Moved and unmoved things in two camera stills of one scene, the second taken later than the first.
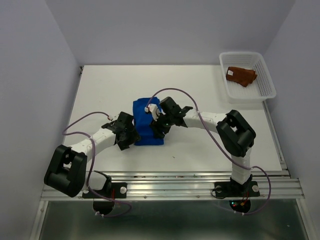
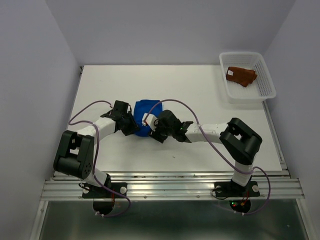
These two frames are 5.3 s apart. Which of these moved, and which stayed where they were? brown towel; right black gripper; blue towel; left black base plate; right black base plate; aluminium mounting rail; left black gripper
Moved: right black gripper; blue towel; left black gripper
Stayed: brown towel; aluminium mounting rail; right black base plate; left black base plate
